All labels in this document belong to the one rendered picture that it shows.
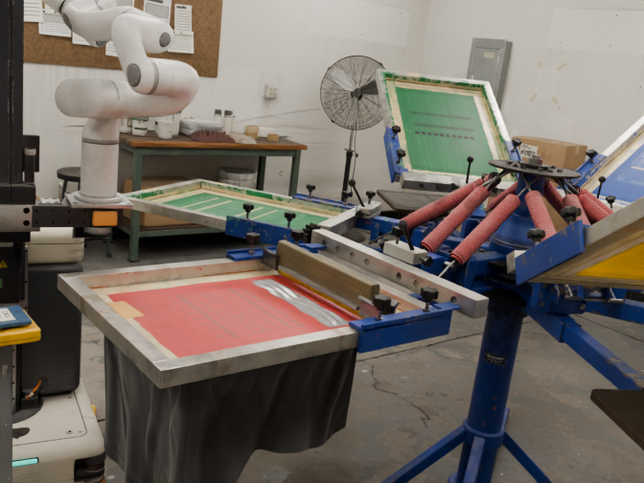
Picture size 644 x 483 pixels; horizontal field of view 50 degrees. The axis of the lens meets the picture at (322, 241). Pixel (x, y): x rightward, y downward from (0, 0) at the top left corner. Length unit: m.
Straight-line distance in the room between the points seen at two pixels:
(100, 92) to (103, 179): 0.27
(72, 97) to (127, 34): 0.25
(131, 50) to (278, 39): 4.61
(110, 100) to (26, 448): 1.21
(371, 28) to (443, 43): 0.77
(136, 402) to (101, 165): 0.63
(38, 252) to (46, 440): 0.62
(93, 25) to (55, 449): 1.34
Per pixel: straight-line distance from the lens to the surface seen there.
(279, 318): 1.70
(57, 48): 5.41
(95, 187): 1.95
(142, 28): 1.71
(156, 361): 1.37
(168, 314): 1.68
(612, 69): 6.10
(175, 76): 1.69
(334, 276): 1.80
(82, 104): 1.81
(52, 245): 2.53
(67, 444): 2.50
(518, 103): 6.55
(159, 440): 1.67
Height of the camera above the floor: 1.57
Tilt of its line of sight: 15 degrees down
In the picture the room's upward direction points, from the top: 7 degrees clockwise
